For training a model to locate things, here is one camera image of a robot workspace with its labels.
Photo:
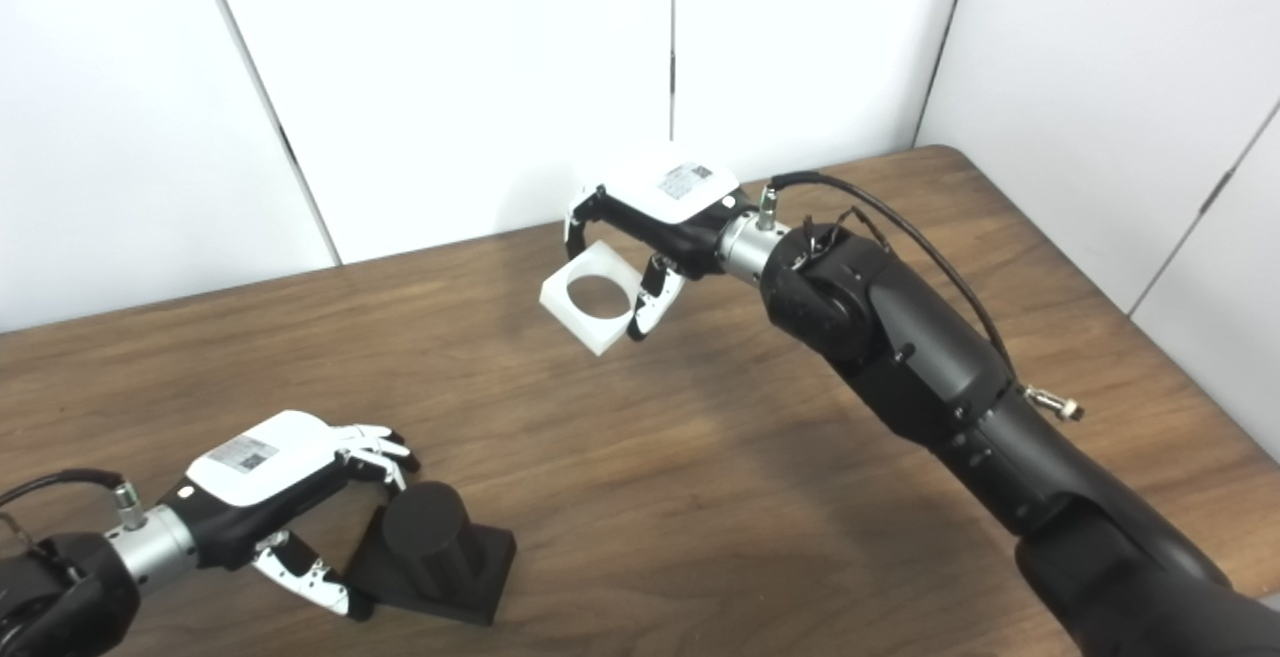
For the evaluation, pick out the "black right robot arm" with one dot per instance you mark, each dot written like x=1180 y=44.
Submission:
x=920 y=357

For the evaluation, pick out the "white square piece with hole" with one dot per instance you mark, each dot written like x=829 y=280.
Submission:
x=598 y=335

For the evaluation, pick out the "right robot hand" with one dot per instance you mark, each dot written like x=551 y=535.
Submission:
x=670 y=207

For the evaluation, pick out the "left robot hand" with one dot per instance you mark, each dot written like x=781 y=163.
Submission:
x=260 y=457

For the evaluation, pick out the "black peg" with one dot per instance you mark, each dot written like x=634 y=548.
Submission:
x=430 y=537

